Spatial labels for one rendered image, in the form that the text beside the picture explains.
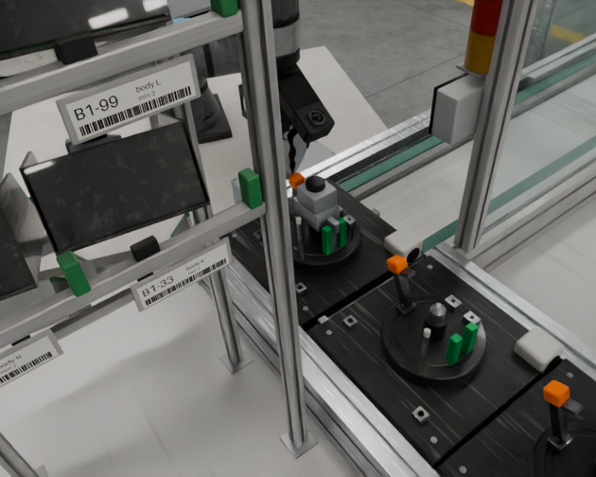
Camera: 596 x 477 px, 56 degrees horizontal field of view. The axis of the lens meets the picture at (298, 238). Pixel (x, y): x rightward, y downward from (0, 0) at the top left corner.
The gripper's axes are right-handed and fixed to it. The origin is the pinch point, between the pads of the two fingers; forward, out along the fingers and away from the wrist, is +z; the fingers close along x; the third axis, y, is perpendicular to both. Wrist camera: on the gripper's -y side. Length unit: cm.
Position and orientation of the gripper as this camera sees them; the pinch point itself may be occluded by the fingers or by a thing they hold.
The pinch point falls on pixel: (291, 173)
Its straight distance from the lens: 88.9
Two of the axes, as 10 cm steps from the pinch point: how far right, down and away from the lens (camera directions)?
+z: 0.5, 7.2, 6.9
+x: -8.1, 4.4, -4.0
